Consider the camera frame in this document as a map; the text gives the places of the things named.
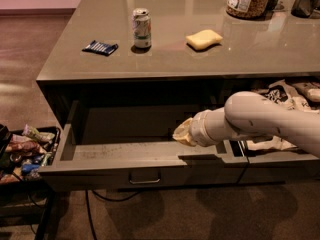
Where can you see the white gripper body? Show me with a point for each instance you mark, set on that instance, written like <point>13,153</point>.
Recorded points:
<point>199,129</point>

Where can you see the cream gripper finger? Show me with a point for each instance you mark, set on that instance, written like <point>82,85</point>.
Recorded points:
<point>181,134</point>

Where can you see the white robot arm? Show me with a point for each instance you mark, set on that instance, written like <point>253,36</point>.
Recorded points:
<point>247,115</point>

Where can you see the grey drawer cabinet counter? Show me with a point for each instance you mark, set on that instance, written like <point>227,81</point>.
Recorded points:
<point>170,72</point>

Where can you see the yellow sponge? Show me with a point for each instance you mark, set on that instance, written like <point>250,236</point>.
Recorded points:
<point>203,39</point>

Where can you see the black white chip bag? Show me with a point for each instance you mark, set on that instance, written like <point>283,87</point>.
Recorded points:
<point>286,96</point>

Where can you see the blue striped snack packet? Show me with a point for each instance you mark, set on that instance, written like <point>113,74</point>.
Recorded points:
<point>100,48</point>

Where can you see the green white soda can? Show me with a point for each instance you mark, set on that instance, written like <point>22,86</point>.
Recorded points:
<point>141,24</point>

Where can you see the large jar of nuts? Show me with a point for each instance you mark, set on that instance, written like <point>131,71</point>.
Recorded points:
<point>246,9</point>

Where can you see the green snack bag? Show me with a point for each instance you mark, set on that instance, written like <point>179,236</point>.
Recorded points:
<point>35,134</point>

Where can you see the brown snack bag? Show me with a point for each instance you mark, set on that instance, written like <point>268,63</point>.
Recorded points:
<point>28,146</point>

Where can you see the dark metal kettle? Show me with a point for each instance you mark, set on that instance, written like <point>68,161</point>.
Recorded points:
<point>304,8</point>

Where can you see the black snack cart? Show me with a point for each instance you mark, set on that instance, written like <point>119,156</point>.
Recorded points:
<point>26,199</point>

